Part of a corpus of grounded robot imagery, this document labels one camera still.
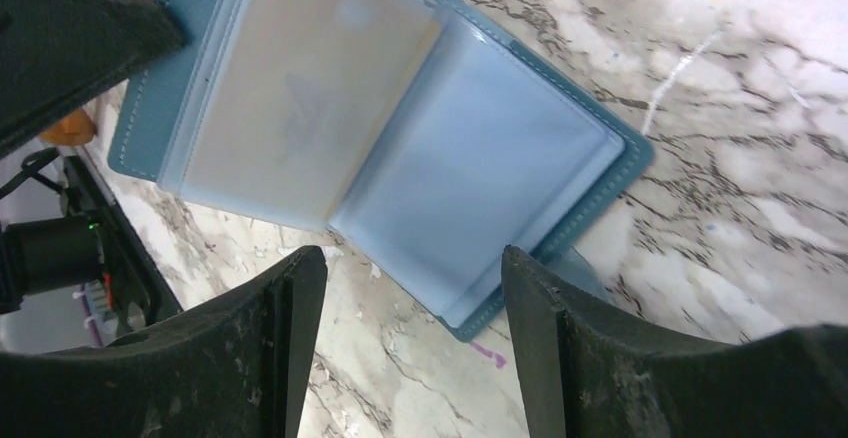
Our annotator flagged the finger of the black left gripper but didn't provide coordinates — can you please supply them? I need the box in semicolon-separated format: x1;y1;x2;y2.
1;0;185;156

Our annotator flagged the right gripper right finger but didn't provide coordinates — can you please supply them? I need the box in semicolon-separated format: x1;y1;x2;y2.
501;246;847;437

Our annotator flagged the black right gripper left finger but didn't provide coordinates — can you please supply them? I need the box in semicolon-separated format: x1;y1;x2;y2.
1;245;328;437

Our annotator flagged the teal card holder wallet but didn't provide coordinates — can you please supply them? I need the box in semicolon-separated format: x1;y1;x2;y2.
108;0;654;342

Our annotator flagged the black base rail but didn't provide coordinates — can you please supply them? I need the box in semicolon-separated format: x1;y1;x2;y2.
61;155;183;337

